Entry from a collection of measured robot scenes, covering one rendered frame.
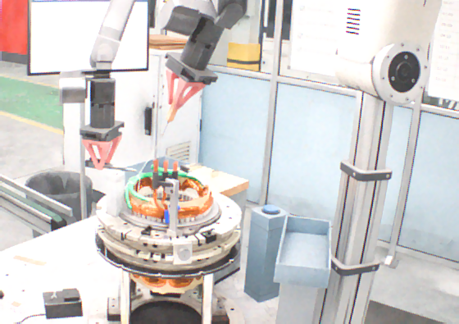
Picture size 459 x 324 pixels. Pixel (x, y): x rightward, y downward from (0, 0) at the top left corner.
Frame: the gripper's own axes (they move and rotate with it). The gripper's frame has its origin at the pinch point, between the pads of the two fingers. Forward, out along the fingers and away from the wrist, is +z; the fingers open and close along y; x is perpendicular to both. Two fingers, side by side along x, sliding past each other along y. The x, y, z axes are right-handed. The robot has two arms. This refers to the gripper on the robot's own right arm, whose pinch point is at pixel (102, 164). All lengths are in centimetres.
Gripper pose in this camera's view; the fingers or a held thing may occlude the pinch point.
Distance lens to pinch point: 119.9
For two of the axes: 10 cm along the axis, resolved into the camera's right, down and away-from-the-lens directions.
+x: 9.6, 1.5, -2.4
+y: -2.8, 2.8, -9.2
